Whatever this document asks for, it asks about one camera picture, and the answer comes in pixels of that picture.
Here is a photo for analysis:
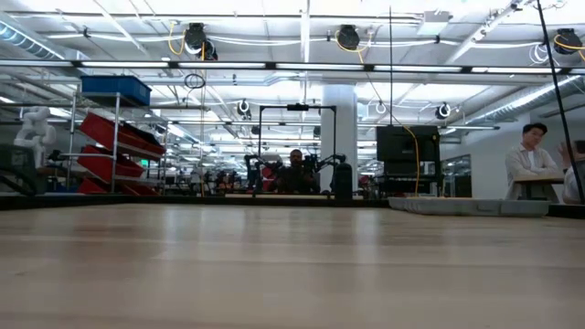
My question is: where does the black cylindrical stand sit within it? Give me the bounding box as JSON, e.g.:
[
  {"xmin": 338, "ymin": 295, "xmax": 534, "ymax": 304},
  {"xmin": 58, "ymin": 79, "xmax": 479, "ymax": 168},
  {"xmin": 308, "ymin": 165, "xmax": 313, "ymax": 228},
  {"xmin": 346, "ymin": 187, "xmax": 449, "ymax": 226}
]
[{"xmin": 333, "ymin": 162, "xmax": 355, "ymax": 201}]

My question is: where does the white pillar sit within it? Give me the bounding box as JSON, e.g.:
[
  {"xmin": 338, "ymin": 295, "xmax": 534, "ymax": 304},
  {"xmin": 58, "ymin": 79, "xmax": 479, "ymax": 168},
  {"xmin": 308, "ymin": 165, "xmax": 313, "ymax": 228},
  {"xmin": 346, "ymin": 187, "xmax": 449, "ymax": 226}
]
[{"xmin": 319, "ymin": 83, "xmax": 359, "ymax": 194}]

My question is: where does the black display screen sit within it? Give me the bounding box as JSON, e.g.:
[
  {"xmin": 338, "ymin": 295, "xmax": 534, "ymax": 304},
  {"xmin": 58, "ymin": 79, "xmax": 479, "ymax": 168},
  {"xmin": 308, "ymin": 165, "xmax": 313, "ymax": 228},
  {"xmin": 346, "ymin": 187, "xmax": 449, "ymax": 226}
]
[{"xmin": 375, "ymin": 124, "xmax": 442, "ymax": 176}]

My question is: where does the LED light bar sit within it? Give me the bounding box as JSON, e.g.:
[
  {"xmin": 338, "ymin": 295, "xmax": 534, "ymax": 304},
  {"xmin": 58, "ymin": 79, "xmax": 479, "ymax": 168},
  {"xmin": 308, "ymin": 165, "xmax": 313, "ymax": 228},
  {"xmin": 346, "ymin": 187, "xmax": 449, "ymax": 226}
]
[{"xmin": 0, "ymin": 58, "xmax": 585, "ymax": 76}]

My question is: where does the grey plastic tool case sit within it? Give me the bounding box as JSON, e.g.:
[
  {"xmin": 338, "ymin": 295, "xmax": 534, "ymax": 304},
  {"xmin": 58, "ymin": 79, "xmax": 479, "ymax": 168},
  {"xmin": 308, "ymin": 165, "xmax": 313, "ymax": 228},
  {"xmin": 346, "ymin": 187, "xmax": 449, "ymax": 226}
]
[{"xmin": 388, "ymin": 196, "xmax": 551, "ymax": 218}]

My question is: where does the metal shelf rack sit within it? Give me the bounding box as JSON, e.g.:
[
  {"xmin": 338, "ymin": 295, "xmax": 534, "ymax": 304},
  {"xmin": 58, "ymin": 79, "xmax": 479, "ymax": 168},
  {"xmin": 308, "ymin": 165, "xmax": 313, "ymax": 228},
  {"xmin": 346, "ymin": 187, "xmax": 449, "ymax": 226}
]
[{"xmin": 58, "ymin": 90, "xmax": 171, "ymax": 198}]

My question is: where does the red plastic bin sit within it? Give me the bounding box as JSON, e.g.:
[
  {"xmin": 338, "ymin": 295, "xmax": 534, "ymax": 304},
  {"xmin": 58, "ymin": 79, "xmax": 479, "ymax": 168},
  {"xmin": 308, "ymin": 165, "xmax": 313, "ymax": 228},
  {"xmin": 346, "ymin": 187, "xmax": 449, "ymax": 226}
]
[
  {"xmin": 76, "ymin": 144, "xmax": 145, "ymax": 183},
  {"xmin": 76, "ymin": 176, "xmax": 160, "ymax": 197},
  {"xmin": 79, "ymin": 111, "xmax": 167, "ymax": 160}
]

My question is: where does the blue plastic bin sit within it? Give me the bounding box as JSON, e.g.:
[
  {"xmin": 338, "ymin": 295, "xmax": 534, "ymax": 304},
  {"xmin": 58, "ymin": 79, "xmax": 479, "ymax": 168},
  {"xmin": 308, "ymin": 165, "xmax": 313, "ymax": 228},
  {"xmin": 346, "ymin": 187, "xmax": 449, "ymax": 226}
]
[{"xmin": 80, "ymin": 75, "xmax": 153, "ymax": 108}]

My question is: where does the wooden desk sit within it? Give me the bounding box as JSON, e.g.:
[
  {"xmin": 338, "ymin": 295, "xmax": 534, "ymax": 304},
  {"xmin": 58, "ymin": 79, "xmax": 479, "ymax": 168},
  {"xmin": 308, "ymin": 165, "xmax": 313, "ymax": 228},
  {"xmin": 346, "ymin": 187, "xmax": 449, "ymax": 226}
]
[{"xmin": 513, "ymin": 175, "xmax": 568, "ymax": 202}]

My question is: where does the black camera gantry frame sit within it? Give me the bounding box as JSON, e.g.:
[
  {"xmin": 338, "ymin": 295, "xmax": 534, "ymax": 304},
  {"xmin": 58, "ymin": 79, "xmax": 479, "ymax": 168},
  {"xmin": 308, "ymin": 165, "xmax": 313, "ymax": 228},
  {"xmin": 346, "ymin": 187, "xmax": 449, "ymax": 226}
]
[{"xmin": 257, "ymin": 103, "xmax": 338, "ymax": 196}]

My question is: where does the yellow hanging cable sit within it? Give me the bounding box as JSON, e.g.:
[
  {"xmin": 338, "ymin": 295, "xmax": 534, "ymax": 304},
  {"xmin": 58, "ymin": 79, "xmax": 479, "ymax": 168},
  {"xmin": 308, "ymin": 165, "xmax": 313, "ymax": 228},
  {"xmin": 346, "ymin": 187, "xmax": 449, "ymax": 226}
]
[{"xmin": 400, "ymin": 124, "xmax": 421, "ymax": 196}]

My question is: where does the black ceiling cable reel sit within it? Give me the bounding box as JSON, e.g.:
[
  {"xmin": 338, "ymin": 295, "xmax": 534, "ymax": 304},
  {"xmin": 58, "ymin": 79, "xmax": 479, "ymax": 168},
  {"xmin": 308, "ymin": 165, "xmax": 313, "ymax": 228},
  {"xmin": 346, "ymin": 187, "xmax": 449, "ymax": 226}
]
[
  {"xmin": 551, "ymin": 27, "xmax": 585, "ymax": 57},
  {"xmin": 335, "ymin": 24, "xmax": 362, "ymax": 52},
  {"xmin": 183, "ymin": 21, "xmax": 219, "ymax": 62}
]

